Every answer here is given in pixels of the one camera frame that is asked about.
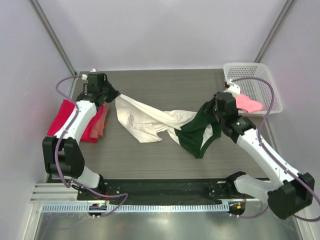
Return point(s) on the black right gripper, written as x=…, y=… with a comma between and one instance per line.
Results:
x=210, y=106

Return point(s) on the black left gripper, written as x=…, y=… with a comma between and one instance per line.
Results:
x=114, y=93

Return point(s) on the white and green t shirt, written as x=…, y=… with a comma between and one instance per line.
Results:
x=193, y=131

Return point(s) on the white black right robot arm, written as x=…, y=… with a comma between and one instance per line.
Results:
x=288, y=191

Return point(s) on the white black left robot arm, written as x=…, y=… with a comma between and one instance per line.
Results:
x=61, y=152

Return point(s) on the pink t shirt in basket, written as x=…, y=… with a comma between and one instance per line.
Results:
x=248, y=105

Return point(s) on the white perforated plastic basket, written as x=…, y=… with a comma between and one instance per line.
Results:
x=254, y=89

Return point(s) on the folded salmon t shirt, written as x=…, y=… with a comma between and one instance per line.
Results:
x=98, y=128

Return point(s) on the folded magenta t shirt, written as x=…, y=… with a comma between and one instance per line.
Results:
x=64, y=113

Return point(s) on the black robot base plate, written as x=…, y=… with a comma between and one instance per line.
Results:
x=172, y=191

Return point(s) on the white slotted cable duct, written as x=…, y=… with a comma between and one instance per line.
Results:
x=105, y=208

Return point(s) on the left aluminium corner post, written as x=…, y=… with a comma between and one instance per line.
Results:
x=52, y=35

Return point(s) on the aluminium corner post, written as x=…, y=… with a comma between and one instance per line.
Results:
x=52, y=35
x=275, y=29

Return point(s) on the right aluminium corner post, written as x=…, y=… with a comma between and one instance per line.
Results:
x=275, y=29

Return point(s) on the aluminium frame rail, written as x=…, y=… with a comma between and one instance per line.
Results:
x=53, y=193

